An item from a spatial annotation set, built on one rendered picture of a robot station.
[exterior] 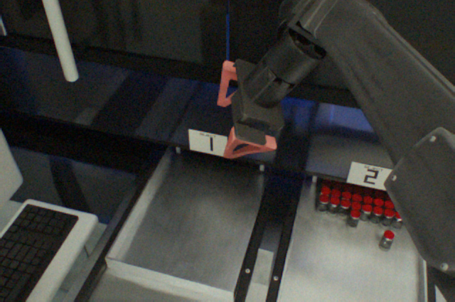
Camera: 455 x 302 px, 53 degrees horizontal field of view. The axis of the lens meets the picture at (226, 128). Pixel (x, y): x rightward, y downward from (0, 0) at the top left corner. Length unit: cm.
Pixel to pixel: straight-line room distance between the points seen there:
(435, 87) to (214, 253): 73
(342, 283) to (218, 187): 34
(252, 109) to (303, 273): 45
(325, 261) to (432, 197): 77
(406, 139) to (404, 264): 74
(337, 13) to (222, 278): 61
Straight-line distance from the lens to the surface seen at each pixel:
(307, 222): 103
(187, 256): 97
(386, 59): 36
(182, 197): 106
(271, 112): 62
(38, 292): 109
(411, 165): 23
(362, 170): 94
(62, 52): 89
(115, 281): 96
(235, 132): 59
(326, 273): 97
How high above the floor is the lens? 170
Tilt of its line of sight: 42 degrees down
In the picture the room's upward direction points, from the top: straight up
